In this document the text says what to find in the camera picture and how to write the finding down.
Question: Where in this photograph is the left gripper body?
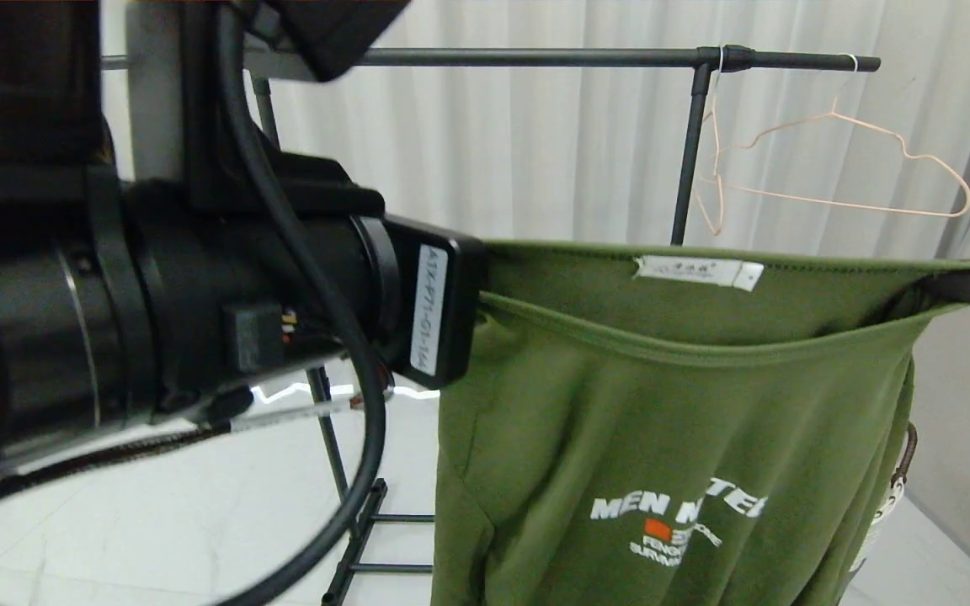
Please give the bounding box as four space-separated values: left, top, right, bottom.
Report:
119 181 486 422

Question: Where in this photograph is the green printed shirt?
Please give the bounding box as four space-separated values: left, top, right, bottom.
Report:
430 240 970 606

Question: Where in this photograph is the pink clothes hanger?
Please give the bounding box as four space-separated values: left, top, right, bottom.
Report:
708 67 970 220
694 72 726 237

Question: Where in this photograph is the black clothes rack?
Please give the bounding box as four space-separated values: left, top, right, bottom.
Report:
102 45 882 606

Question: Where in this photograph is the white laundry basket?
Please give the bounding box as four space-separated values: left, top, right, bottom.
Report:
849 421 920 577

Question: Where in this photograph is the white curtain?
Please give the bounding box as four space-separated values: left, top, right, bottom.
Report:
102 0 970 396

